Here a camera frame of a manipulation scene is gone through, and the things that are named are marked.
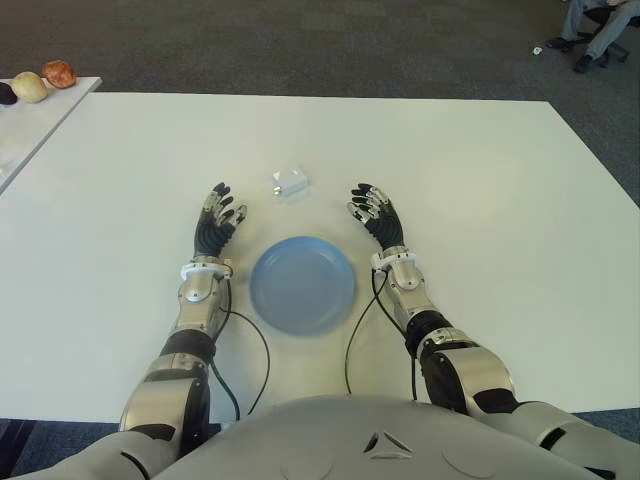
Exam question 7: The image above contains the black office chair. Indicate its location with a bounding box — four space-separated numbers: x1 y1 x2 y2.
552 0 630 64

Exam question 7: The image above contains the blue round plate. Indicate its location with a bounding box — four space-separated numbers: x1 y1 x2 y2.
248 236 359 335

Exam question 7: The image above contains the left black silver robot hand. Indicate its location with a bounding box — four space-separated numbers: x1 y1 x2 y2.
191 182 250 262

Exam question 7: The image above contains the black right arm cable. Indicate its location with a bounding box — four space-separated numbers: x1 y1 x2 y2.
343 267 419 401

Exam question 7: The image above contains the grey robot torso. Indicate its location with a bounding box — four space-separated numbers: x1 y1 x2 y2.
44 393 619 480

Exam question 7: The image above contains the white cube charger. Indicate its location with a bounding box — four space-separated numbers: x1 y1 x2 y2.
270 167 309 200

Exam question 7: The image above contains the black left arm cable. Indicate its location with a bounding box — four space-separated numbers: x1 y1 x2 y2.
212 272 272 426

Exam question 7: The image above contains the red brown fruit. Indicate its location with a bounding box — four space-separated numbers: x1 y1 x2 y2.
40 59 78 90

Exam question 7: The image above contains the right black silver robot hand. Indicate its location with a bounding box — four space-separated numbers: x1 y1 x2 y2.
344 181 407 251

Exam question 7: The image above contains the pale yellow fruit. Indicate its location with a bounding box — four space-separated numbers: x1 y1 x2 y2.
11 71 49 104

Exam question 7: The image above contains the seated person in grey trousers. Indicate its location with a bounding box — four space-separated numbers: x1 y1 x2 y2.
547 0 640 75

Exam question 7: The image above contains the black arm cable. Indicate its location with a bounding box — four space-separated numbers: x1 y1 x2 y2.
212 272 272 426
343 267 419 401

